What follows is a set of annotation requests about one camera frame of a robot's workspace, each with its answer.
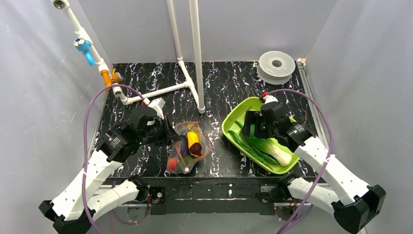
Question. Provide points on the green toy avocado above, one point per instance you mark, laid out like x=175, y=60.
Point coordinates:
x=187, y=159

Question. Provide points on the toy bok choy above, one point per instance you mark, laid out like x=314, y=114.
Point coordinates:
x=269, y=151

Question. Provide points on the purple toy eggplant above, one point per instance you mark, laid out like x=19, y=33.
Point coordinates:
x=184, y=149

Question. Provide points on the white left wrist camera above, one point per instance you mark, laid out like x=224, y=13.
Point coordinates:
x=157, y=104

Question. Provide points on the blue valve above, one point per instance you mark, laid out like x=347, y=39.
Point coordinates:
x=84, y=47

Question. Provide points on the lime green tray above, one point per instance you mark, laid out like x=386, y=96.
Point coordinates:
x=231, y=127

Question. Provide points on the orange valve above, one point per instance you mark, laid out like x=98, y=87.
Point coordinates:
x=115, y=77

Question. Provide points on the white filament spool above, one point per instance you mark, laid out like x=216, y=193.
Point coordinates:
x=275, y=67

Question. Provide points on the clear zip bag orange zipper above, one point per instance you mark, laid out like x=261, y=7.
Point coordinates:
x=182, y=129

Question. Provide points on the yellow toy corn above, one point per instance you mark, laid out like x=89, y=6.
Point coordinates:
x=193, y=138

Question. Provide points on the green toy pepper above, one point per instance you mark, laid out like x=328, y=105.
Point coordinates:
x=246, y=148

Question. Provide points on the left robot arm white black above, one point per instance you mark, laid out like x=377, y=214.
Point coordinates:
x=77, y=207

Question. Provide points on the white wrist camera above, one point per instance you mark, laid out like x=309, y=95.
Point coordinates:
x=157, y=104
x=266, y=98

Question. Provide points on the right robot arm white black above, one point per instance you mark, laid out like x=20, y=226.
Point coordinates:
x=351, y=200

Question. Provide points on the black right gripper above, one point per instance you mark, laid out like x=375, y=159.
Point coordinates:
x=253, y=122

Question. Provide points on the red toy strawberry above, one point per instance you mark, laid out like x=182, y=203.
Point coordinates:
x=172, y=164

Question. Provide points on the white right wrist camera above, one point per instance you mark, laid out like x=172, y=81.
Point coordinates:
x=266, y=98

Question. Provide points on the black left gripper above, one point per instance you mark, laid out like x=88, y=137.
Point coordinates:
x=168, y=134

